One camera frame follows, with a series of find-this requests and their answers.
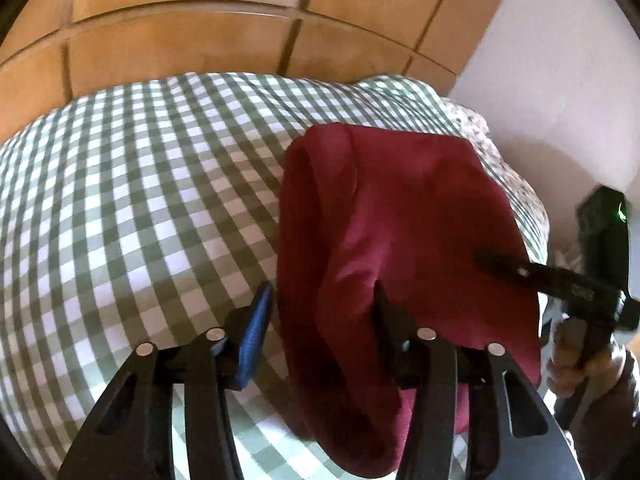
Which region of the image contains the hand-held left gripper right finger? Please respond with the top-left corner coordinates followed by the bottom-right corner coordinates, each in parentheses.
top-left (374, 281), bottom-right (586, 480)

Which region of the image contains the person's right forearm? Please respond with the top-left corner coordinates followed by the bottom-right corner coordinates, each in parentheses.
top-left (565, 347), bottom-right (640, 480)

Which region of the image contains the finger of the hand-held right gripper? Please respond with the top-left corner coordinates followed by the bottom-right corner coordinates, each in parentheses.
top-left (473, 250), bottom-right (627, 312)

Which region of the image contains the wooden wardrobe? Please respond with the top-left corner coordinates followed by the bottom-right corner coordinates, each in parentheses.
top-left (0, 0), bottom-right (521, 146)

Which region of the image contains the person's right hand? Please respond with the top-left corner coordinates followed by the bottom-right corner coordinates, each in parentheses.
top-left (545, 316), bottom-right (627, 402)

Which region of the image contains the floral bed sheet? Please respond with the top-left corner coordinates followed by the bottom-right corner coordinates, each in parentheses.
top-left (437, 97), bottom-right (551, 261)

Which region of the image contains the dark red fleece garment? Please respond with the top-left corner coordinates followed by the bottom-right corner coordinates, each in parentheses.
top-left (276, 123), bottom-right (543, 476)

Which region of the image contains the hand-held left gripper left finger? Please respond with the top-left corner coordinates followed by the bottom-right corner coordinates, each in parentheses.
top-left (55, 281), bottom-right (276, 480)

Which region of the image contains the green checked blanket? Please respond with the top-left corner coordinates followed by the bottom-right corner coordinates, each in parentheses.
top-left (0, 72), bottom-right (551, 480)

